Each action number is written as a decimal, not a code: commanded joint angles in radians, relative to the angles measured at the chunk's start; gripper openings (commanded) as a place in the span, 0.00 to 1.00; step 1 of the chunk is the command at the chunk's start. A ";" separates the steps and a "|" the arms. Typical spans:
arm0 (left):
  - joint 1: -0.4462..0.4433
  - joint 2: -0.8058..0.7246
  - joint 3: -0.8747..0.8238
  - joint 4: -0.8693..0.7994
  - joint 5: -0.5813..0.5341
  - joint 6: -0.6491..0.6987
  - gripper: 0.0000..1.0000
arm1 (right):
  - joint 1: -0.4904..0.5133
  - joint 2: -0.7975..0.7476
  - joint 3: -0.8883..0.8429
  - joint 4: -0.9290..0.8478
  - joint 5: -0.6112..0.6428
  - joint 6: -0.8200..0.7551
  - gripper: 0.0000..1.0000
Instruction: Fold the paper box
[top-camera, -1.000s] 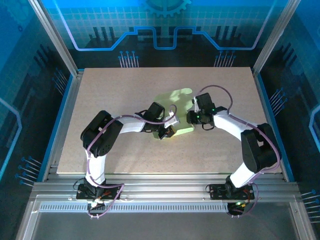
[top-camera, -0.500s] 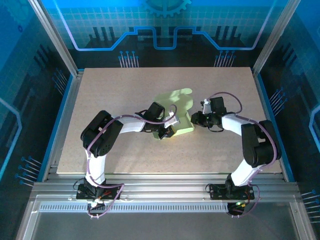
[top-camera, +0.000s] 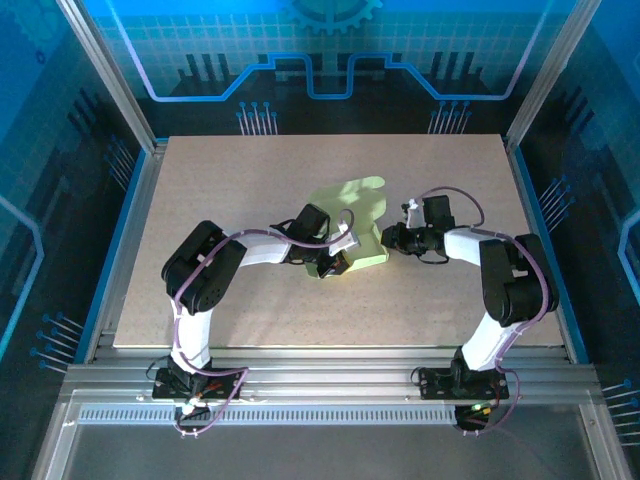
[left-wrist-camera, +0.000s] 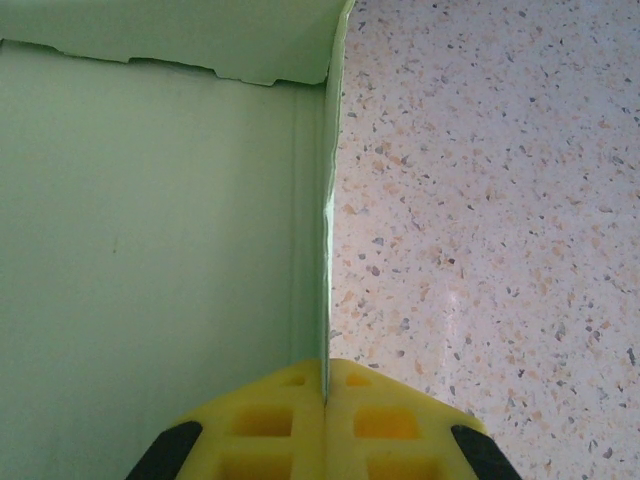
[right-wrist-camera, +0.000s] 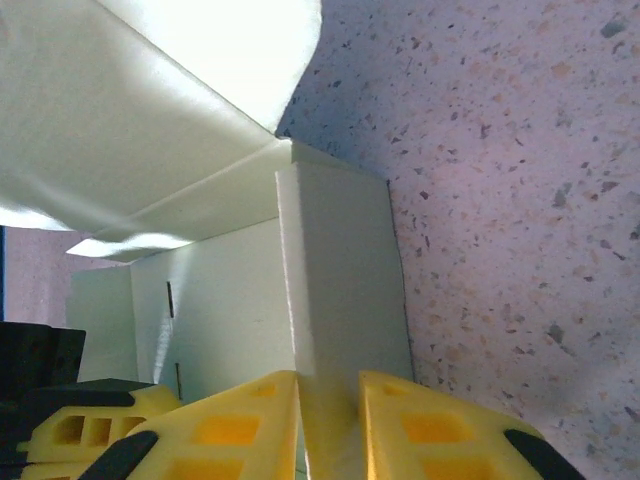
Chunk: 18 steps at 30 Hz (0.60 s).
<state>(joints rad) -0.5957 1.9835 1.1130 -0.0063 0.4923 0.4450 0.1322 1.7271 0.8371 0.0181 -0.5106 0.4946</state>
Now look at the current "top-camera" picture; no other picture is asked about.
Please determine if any pale green paper box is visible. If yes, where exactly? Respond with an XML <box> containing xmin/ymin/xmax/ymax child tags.
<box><xmin>305</xmin><ymin>174</ymin><xmax>390</xmax><ymax>280</ymax></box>

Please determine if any slotted grey cable duct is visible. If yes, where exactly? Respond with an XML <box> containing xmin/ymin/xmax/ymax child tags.
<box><xmin>78</xmin><ymin>404</ymin><xmax>459</xmax><ymax>427</ymax></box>

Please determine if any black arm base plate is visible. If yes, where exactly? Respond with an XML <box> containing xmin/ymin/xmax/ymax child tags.
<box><xmin>151</xmin><ymin>367</ymin><xmax>247</xmax><ymax>401</ymax></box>
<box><xmin>416</xmin><ymin>366</ymin><xmax>511</xmax><ymax>401</ymax></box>

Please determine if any aluminium enclosure post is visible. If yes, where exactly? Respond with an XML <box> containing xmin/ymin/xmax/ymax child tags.
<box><xmin>503</xmin><ymin>0</ymin><xmax>604</xmax><ymax>151</ymax></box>
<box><xmin>55</xmin><ymin>0</ymin><xmax>169</xmax><ymax>154</ymax></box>

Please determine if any aluminium frame rail wide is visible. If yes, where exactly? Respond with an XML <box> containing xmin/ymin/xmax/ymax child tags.
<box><xmin>63</xmin><ymin>344</ymin><xmax>604</xmax><ymax>407</ymax></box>

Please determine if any blue table edge strip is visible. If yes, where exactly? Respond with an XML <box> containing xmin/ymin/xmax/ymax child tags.
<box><xmin>73</xmin><ymin>147</ymin><xmax>154</xmax><ymax>364</ymax></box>

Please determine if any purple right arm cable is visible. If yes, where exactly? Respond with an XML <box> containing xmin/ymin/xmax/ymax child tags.
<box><xmin>409</xmin><ymin>186</ymin><xmax>559</xmax><ymax>437</ymax></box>

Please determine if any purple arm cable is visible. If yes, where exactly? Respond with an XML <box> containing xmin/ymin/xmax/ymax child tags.
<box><xmin>172</xmin><ymin>208</ymin><xmax>356</xmax><ymax>439</ymax></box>
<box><xmin>409</xmin><ymin>186</ymin><xmax>559</xmax><ymax>437</ymax></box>

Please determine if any aluminium side rail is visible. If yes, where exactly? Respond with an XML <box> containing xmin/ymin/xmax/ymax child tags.
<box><xmin>92</xmin><ymin>139</ymin><xmax>170</xmax><ymax>364</ymax></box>

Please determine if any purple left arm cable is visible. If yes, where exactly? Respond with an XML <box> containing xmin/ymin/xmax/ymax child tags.
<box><xmin>172</xmin><ymin>208</ymin><xmax>356</xmax><ymax>439</ymax></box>

